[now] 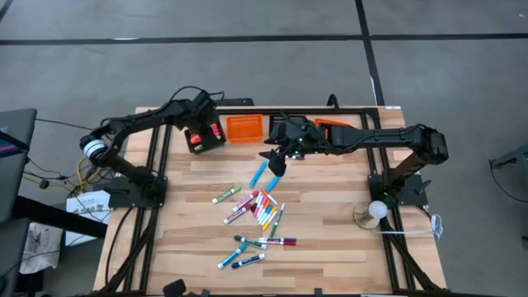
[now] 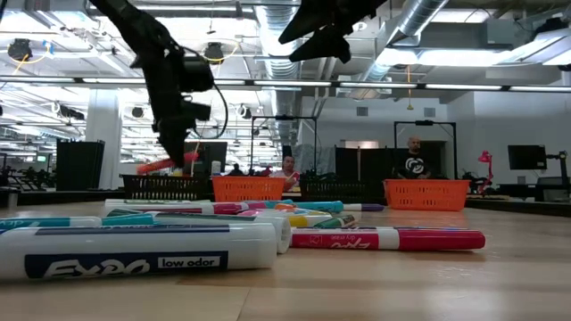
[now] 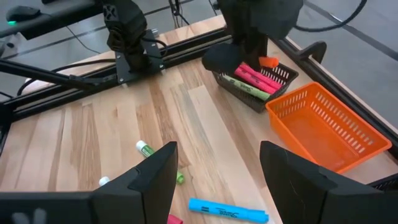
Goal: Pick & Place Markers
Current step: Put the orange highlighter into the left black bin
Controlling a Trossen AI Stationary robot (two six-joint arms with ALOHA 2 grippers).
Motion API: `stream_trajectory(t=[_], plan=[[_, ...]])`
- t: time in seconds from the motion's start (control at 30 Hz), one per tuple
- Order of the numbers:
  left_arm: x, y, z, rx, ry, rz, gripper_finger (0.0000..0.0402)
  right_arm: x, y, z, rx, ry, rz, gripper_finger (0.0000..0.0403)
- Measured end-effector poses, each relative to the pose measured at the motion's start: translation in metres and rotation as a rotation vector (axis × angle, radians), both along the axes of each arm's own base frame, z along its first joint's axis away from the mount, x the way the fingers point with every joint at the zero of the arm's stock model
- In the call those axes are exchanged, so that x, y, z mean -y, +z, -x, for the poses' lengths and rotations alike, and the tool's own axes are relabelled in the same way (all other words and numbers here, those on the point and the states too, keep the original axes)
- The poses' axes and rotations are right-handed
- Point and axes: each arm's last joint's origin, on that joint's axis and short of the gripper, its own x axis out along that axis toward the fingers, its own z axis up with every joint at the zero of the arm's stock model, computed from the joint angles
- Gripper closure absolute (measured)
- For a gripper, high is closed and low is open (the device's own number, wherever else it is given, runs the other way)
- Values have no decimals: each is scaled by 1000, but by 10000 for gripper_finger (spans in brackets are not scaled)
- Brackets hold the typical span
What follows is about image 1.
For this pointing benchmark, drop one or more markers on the black bracket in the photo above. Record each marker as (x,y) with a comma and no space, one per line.
(317,292)
(205,293)

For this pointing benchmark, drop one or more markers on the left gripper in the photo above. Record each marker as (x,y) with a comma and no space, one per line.
(202,111)

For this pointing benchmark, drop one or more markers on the thin black marker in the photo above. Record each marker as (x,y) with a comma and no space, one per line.
(254,207)

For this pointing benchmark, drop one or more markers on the pink Sharpie highlighter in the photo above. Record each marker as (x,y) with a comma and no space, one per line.
(215,131)

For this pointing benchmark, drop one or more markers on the yellow-green highlighter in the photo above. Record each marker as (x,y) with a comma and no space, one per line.
(199,147)

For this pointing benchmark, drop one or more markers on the small black object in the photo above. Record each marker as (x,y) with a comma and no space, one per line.
(174,287)

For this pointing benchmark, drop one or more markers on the brass lamp with white bulb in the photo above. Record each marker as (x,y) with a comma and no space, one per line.
(377,209)

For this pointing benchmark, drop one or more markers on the thin yellow marker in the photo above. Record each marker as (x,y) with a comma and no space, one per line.
(270,221)

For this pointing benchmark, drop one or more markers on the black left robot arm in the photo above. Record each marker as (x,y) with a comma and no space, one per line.
(136,119)

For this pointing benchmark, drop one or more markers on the Expo marker dark blue cap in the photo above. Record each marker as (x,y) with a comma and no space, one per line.
(248,260)

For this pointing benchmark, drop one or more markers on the grey chair base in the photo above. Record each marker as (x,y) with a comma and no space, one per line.
(513,156)

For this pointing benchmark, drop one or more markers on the blue Sharpie highlighter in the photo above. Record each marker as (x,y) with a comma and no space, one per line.
(258,174)
(273,184)

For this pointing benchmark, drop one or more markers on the black C-clamp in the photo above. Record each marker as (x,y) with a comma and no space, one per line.
(332,101)

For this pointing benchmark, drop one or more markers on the thin orange marker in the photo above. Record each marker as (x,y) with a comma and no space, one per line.
(270,199)
(266,204)

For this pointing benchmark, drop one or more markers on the white bag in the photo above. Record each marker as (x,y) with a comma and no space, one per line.
(41,247)

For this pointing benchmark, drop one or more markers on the Expo marker magenta cap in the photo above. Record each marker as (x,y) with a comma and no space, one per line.
(245,201)

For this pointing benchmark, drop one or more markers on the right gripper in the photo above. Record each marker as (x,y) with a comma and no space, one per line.
(299,138)

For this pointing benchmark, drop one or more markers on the white printed paper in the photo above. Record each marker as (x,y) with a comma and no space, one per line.
(88,208)

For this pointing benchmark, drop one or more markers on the orange plastic basket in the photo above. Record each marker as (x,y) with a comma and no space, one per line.
(244,130)
(330,121)

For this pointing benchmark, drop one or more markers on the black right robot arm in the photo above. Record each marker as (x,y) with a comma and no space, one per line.
(383,138)

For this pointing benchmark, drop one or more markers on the black desk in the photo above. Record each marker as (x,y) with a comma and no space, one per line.
(18,123)

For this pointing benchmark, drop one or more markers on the Expo marker light green cap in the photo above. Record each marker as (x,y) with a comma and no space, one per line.
(226,194)

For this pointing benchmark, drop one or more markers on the thin dark blue marker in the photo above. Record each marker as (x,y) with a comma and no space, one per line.
(284,239)

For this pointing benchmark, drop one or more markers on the thin red marker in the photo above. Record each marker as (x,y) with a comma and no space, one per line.
(286,243)

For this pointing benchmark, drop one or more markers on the black rectangular box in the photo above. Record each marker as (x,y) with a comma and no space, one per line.
(235,102)

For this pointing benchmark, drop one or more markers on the thin pink marker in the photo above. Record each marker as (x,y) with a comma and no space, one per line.
(259,208)

